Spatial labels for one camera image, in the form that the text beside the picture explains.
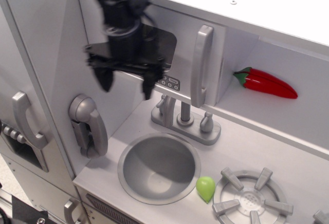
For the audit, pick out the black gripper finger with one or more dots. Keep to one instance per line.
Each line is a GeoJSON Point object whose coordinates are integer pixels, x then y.
{"type": "Point", "coordinates": [104, 77]}
{"type": "Point", "coordinates": [149, 80]}

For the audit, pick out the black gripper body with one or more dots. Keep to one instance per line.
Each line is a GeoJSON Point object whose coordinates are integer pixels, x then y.
{"type": "Point", "coordinates": [137, 52]}

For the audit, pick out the white microwave door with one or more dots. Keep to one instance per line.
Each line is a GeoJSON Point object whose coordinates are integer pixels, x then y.
{"type": "Point", "coordinates": [196, 46]}

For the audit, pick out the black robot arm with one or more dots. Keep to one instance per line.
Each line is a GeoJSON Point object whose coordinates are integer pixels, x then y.
{"type": "Point", "coordinates": [124, 16]}

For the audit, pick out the grey toy telephone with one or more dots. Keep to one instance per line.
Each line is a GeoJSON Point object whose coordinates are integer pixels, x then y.
{"type": "Point", "coordinates": [88, 127]}

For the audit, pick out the grey toy faucet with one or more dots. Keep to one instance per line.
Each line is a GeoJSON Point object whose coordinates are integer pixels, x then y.
{"type": "Point", "coordinates": [201, 128]}

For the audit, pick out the white toy kitchen cabinet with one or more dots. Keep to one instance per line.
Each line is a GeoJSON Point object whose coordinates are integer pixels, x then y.
{"type": "Point", "coordinates": [285, 38]}

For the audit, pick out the round metal sink bowl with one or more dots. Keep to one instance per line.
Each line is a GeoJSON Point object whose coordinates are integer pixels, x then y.
{"type": "Point", "coordinates": [159, 168]}

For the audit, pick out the red toy chili pepper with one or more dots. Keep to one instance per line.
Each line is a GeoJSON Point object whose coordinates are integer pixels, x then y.
{"type": "Point", "coordinates": [264, 82]}

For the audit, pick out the green toy pear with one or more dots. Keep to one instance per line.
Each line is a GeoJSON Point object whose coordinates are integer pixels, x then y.
{"type": "Point", "coordinates": [205, 187]}

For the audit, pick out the grey toy stove burner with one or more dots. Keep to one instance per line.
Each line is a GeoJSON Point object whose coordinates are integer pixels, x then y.
{"type": "Point", "coordinates": [250, 197]}

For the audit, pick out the grey fridge door handle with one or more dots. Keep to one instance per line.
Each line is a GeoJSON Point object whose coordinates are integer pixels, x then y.
{"type": "Point", "coordinates": [21, 103]}

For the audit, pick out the grey oven door handle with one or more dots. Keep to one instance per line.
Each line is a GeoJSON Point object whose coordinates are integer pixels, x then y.
{"type": "Point", "coordinates": [69, 208]}

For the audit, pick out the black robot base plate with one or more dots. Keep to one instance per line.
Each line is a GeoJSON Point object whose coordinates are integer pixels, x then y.
{"type": "Point", "coordinates": [14, 210]}

